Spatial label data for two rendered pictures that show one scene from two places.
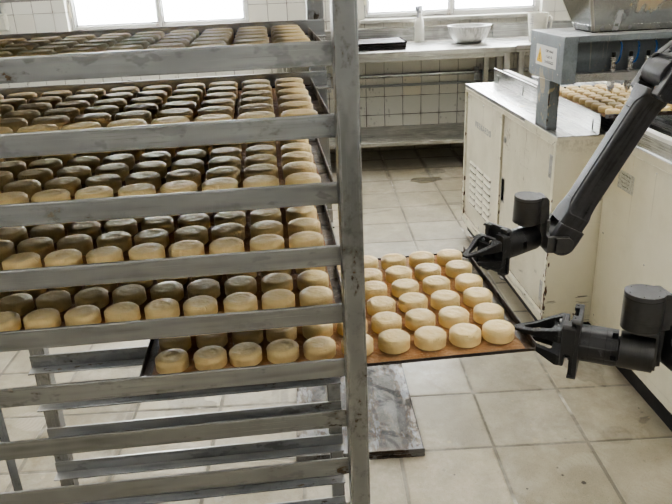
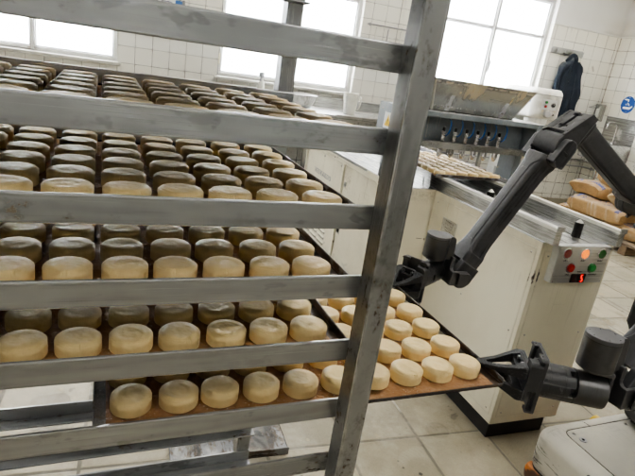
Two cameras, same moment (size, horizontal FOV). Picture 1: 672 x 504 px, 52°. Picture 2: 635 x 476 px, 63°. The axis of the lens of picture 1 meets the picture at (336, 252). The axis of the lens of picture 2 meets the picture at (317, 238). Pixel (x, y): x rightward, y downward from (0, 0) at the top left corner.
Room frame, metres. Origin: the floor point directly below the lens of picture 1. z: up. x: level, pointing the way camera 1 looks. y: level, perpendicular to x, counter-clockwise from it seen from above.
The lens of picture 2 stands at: (0.33, 0.24, 1.30)
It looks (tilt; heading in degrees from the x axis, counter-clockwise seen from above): 18 degrees down; 341
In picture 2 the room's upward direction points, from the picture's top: 9 degrees clockwise
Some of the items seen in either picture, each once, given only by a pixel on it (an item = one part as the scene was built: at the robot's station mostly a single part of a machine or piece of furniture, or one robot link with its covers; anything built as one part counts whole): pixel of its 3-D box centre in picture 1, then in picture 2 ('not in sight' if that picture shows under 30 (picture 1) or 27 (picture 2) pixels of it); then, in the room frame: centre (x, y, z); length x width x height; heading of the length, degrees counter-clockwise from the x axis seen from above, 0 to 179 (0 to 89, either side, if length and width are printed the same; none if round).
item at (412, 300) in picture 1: (413, 303); not in sight; (1.07, -0.13, 0.87); 0.05 x 0.05 x 0.02
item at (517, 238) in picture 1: (504, 246); (417, 277); (1.33, -0.35, 0.87); 0.07 x 0.07 x 0.10; 35
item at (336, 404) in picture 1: (196, 423); (100, 446); (1.26, 0.32, 0.51); 0.64 x 0.03 x 0.03; 95
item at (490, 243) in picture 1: (480, 256); (401, 285); (1.29, -0.29, 0.86); 0.09 x 0.07 x 0.07; 125
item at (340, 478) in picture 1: (206, 488); not in sight; (1.26, 0.32, 0.33); 0.64 x 0.03 x 0.03; 95
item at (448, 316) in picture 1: (453, 317); (415, 348); (1.01, -0.19, 0.88); 0.05 x 0.05 x 0.02
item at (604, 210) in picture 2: not in sight; (605, 209); (4.45, -4.19, 0.32); 0.72 x 0.42 x 0.17; 5
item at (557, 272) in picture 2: not in sight; (577, 263); (1.71, -1.20, 0.77); 0.24 x 0.04 x 0.14; 94
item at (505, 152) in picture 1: (573, 191); (388, 229); (3.05, -1.12, 0.42); 1.28 x 0.72 x 0.84; 4
